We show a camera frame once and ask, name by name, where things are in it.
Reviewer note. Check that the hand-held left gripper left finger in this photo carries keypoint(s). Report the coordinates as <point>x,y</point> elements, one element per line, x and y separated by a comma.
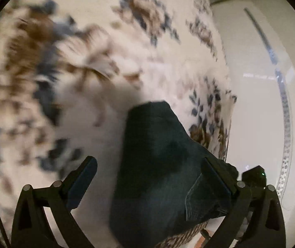
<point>82,183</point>

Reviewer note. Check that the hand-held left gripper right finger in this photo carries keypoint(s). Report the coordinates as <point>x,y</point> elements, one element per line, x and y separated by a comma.
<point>218,179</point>

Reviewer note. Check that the dark blue denim pants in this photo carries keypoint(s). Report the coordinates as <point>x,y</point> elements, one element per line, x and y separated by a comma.
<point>157,173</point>

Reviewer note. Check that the white headboard panel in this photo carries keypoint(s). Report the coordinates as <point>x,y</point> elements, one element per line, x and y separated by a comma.
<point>253,108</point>

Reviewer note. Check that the floral printed blanket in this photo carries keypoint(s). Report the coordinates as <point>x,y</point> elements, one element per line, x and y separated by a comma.
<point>90,13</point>

